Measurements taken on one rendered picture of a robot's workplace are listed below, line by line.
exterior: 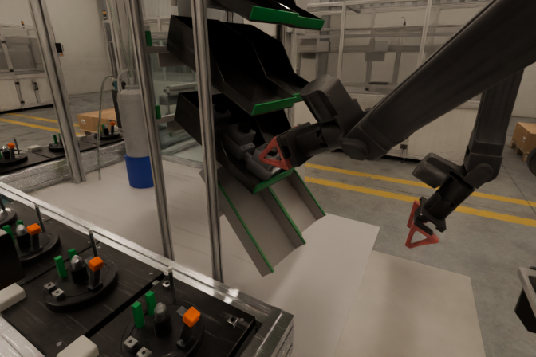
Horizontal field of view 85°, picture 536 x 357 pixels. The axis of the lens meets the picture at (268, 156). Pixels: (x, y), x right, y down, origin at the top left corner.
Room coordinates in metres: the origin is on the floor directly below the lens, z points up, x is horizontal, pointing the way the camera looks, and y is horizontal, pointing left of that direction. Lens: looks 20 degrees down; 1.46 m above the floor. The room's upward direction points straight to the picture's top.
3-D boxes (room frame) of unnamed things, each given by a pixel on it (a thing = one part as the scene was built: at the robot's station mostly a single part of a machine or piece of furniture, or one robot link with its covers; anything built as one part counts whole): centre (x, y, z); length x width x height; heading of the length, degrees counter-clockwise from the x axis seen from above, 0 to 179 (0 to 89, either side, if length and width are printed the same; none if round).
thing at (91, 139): (1.72, 0.98, 1.01); 0.24 x 0.24 x 0.13; 61
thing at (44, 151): (1.50, 1.10, 1.01); 0.24 x 0.24 x 0.13; 61
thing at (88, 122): (5.22, 2.68, 0.20); 1.20 x 0.80 x 0.41; 63
